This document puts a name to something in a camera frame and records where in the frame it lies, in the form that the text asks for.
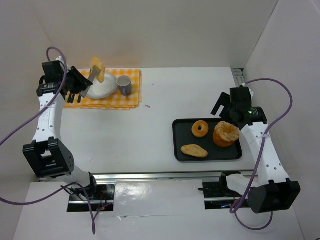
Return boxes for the metal tongs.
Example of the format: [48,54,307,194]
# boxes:
[80,65,101,98]

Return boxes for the triangular bread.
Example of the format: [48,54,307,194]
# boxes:
[90,56,106,83]

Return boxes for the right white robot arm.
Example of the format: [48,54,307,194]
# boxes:
[211,87,301,214]

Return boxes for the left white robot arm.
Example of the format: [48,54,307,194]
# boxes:
[22,58,101,199]

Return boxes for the oval bread roll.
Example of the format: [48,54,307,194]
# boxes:
[180,144,208,158]

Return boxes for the white plate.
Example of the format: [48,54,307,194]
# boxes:
[86,72,118,99]

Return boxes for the tall round brioche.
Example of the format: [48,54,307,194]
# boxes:
[213,121,240,148]

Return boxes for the yellow checkered cloth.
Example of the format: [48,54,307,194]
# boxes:
[65,68,143,110]

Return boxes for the purple mug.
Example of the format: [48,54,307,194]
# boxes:
[116,75,132,97]

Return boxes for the black tray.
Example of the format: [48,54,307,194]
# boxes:
[172,118,243,163]

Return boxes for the black-handled fork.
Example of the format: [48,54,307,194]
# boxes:
[70,94,76,103]

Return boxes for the black-handled knife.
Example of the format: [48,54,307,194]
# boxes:
[67,93,75,104]

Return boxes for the ring donut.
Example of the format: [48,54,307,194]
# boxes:
[191,120,209,138]

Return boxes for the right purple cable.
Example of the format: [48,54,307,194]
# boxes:
[229,78,294,231]

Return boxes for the purple cable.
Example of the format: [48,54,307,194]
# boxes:
[0,46,101,236]
[229,78,294,231]

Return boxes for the aluminium rail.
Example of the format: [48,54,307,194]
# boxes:
[38,170,253,182]

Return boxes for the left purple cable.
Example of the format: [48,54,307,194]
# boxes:
[0,46,101,236]

